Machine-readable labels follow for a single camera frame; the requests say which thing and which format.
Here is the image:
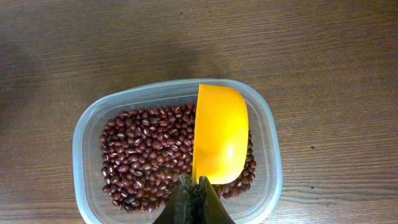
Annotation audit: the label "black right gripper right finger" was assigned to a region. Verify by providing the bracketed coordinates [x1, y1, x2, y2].
[194, 176, 235, 224]

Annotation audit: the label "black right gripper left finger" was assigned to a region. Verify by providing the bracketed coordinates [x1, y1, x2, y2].
[153, 175, 195, 224]

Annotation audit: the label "yellow measuring scoop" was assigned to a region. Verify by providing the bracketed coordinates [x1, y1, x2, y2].
[192, 84, 249, 184]

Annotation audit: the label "clear plastic container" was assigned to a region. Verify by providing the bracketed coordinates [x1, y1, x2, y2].
[73, 79, 282, 223]

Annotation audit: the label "red adzuki beans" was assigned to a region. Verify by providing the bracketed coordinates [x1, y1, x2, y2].
[99, 103, 257, 214]

